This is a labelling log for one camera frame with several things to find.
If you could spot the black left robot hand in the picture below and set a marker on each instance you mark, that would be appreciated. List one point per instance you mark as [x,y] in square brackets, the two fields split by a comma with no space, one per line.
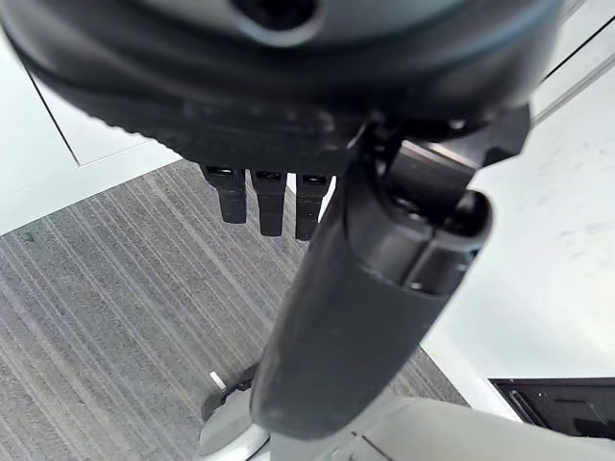
[288,96]

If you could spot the white cabinet with recessed panel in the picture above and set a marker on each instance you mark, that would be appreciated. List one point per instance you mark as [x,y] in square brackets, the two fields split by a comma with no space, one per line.
[29,168]

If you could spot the black dishwasher interior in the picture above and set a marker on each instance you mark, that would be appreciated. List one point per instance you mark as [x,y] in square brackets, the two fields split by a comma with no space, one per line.
[567,403]

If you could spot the silver robot leg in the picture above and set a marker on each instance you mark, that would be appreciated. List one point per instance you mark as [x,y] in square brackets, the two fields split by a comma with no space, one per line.
[432,432]

